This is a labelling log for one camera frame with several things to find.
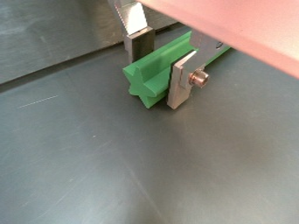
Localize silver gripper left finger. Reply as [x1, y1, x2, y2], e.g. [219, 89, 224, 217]
[106, 0, 154, 63]

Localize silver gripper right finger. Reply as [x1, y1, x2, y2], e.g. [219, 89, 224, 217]
[166, 30, 224, 109]

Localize green star-shaped bar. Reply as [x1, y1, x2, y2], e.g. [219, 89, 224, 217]
[122, 31, 229, 109]

